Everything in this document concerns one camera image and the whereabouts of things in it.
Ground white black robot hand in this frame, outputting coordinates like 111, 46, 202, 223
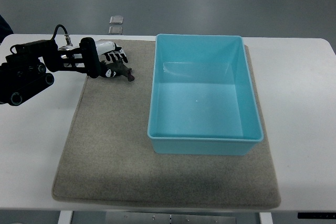
95, 40, 128, 63

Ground brown toy hippo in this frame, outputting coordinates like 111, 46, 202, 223
100, 59, 135, 82

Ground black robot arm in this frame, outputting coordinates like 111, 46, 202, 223
1, 24, 103, 106

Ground blue plastic box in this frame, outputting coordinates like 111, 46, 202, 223
148, 34, 264, 156

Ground lower metal floor plate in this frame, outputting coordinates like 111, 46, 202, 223
108, 26, 123, 35

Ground metal floor plate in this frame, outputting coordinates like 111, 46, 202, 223
109, 15, 123, 24
108, 26, 123, 35

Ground upper metal floor plate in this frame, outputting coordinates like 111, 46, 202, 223
109, 15, 123, 24

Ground person in dark clothes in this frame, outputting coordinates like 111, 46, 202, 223
0, 15, 14, 43

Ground beige felt mat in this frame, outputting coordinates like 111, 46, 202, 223
52, 40, 281, 209

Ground black table control panel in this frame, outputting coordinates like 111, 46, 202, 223
297, 212, 336, 220

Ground table frame metal crossbar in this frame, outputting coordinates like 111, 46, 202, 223
105, 212, 237, 224

